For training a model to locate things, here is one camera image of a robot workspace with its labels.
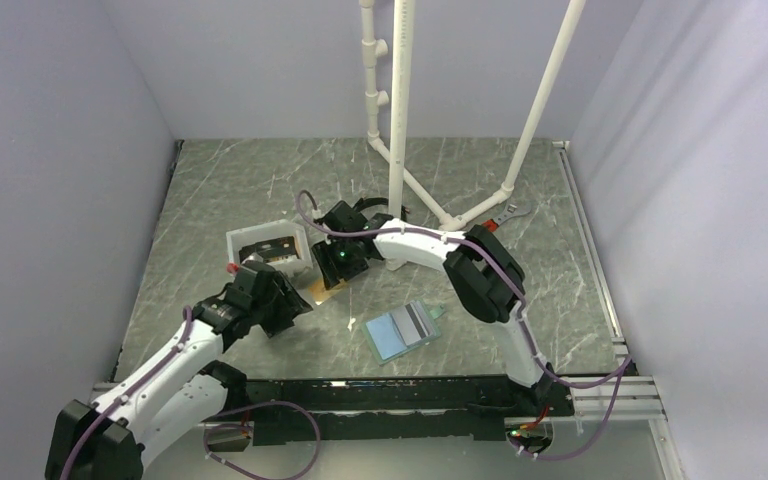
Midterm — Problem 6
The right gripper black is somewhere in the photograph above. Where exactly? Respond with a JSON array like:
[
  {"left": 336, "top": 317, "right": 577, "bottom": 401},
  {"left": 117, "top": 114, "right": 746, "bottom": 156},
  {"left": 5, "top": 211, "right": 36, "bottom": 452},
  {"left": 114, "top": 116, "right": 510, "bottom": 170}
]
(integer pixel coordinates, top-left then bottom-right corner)
[{"left": 312, "top": 237, "right": 368, "bottom": 292}]

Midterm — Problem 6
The white plastic card tray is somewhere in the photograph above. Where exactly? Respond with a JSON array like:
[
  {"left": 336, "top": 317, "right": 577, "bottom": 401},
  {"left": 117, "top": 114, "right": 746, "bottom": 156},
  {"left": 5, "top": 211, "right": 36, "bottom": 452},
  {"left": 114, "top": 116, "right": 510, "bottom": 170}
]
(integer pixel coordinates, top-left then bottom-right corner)
[{"left": 225, "top": 220, "right": 312, "bottom": 276}]

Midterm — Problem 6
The green card holder wallet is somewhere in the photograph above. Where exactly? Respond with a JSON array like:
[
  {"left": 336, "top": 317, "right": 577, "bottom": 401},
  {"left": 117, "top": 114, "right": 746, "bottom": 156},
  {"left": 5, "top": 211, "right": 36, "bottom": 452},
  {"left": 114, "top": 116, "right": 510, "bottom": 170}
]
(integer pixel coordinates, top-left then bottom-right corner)
[{"left": 361, "top": 300, "right": 445, "bottom": 365}]

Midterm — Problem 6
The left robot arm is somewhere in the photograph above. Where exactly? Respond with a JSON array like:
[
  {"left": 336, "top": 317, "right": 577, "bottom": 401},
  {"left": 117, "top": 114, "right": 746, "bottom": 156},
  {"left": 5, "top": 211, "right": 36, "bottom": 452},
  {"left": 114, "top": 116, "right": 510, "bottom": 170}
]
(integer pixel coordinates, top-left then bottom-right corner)
[{"left": 44, "top": 261, "right": 313, "bottom": 479}]

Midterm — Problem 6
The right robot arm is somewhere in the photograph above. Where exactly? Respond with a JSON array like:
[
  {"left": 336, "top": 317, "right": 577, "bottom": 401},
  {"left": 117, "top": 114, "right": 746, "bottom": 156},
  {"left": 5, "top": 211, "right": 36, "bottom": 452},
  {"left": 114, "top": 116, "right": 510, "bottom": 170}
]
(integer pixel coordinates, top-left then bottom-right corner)
[{"left": 295, "top": 190, "right": 554, "bottom": 415}]

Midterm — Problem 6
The black card in tray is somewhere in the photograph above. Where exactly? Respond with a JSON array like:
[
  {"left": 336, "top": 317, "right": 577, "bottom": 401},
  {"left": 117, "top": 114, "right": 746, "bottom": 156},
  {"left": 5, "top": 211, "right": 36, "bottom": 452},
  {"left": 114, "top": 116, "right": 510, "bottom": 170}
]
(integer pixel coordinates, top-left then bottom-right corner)
[{"left": 238, "top": 236, "right": 299, "bottom": 264}]

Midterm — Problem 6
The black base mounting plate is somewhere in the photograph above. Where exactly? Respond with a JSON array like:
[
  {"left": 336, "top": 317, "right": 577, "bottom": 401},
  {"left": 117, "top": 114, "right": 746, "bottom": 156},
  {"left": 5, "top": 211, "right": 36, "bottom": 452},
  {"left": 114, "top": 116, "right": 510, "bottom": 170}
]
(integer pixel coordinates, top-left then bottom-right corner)
[{"left": 210, "top": 375, "right": 574, "bottom": 446}]

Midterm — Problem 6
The coiled black cable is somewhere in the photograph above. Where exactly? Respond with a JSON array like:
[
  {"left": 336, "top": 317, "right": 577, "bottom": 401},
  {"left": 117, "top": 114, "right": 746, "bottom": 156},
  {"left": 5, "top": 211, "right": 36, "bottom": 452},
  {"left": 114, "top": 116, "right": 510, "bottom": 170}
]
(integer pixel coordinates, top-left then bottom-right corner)
[{"left": 354, "top": 195, "right": 412, "bottom": 220}]

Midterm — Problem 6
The red handled adjustable wrench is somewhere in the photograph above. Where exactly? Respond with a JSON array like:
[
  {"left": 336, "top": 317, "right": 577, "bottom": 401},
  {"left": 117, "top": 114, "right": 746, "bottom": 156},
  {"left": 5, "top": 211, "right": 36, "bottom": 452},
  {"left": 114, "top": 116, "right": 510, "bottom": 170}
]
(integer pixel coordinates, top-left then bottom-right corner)
[{"left": 482, "top": 203, "right": 532, "bottom": 232}]

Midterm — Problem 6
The white PVC pipe frame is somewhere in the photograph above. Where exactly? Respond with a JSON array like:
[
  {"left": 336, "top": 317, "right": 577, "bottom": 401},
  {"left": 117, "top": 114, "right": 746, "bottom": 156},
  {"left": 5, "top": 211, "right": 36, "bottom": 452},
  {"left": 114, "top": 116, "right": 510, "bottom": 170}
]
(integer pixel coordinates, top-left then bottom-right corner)
[{"left": 358, "top": 0, "right": 588, "bottom": 273}]

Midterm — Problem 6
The aluminium rail frame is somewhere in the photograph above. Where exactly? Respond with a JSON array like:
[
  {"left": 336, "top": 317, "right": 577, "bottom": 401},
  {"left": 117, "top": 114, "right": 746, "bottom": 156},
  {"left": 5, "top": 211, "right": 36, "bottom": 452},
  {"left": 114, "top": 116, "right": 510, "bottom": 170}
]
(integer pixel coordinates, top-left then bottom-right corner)
[{"left": 65, "top": 139, "right": 687, "bottom": 480}]

